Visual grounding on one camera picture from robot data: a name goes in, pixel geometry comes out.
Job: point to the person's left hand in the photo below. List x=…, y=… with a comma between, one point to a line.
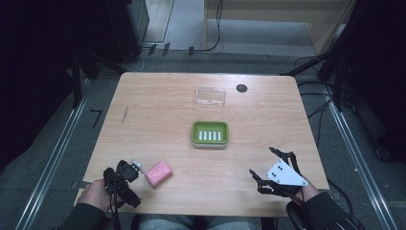
x=95, y=195

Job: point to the black cabinet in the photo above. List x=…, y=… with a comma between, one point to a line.
x=127, y=28

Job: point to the pink soap bar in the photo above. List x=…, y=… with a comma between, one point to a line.
x=158, y=174

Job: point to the black stand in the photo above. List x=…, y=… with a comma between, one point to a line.
x=76, y=76
x=332, y=64

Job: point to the aluminium floor rail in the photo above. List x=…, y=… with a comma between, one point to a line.
x=360, y=166
x=51, y=166

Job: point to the person's legs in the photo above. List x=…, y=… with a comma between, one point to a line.
x=198, y=222

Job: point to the person's right hand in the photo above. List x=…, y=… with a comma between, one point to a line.
x=309, y=191

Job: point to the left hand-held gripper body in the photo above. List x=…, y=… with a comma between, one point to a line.
x=126, y=188

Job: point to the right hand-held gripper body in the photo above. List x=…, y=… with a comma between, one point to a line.
x=285, y=174

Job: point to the clear plastic lid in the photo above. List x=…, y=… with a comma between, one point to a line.
x=210, y=96

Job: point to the green soap dish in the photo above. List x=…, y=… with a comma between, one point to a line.
x=209, y=134

